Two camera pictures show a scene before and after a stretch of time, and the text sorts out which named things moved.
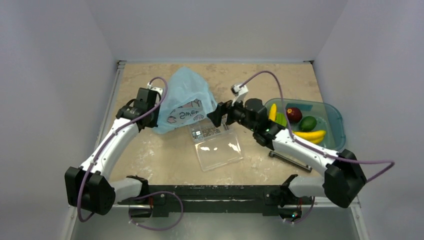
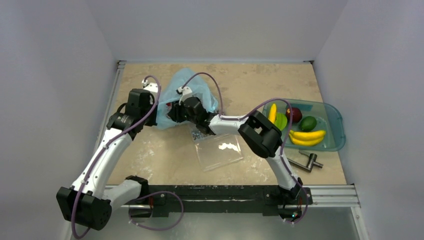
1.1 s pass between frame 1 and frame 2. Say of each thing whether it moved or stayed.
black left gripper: stayed
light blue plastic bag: stayed
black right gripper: moved
